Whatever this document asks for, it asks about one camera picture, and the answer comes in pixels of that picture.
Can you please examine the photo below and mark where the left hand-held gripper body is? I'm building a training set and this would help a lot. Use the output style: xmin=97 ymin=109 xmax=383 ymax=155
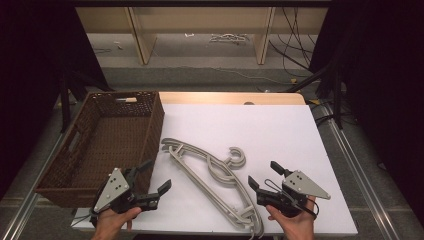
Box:
xmin=92 ymin=167 xmax=160 ymax=214

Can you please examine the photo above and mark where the brown woven basket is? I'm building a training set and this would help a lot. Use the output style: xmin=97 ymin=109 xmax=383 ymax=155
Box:
xmin=34 ymin=90 xmax=166 ymax=209

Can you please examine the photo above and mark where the grey plastic clothes hanger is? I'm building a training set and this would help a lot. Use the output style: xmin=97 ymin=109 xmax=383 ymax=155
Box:
xmin=160 ymin=137 xmax=258 ymax=232
xmin=168 ymin=145 xmax=266 ymax=240

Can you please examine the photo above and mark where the black cable bundle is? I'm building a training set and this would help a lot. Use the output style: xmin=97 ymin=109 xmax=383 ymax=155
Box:
xmin=269 ymin=6 xmax=318 ymax=78

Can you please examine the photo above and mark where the person's left hand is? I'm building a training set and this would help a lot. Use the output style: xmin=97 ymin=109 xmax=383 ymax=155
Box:
xmin=91 ymin=206 xmax=143 ymax=240

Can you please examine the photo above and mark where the black curtain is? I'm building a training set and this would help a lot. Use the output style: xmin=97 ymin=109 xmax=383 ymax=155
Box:
xmin=309 ymin=0 xmax=424 ymax=228
xmin=0 ymin=0 xmax=111 ymax=201

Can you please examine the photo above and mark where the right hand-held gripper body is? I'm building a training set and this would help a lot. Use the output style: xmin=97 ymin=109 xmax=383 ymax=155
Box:
xmin=256 ymin=170 xmax=332 ymax=218

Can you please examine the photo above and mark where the light wooden shelf unit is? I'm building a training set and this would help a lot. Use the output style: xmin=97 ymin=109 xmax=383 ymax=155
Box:
xmin=75 ymin=6 xmax=329 ymax=66

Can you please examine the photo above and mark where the light wooden table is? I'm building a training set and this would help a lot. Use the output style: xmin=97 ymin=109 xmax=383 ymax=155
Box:
xmin=159 ymin=91 xmax=307 ymax=106

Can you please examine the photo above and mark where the person's right hand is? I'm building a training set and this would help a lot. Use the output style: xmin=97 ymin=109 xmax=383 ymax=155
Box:
xmin=265 ymin=196 xmax=317 ymax=240

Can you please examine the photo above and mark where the white board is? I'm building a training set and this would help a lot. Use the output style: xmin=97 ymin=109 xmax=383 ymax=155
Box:
xmin=70 ymin=103 xmax=359 ymax=238

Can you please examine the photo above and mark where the metal floor rail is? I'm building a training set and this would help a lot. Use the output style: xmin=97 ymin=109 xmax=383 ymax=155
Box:
xmin=0 ymin=131 xmax=68 ymax=240
xmin=324 ymin=103 xmax=401 ymax=240

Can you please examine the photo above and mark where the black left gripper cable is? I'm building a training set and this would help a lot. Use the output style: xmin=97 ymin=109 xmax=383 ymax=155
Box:
xmin=70 ymin=205 xmax=101 ymax=228

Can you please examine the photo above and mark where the black metal stand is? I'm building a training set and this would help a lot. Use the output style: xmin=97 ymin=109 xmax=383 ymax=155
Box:
xmin=285 ymin=33 xmax=346 ymax=130
xmin=59 ymin=66 xmax=114 ymax=134

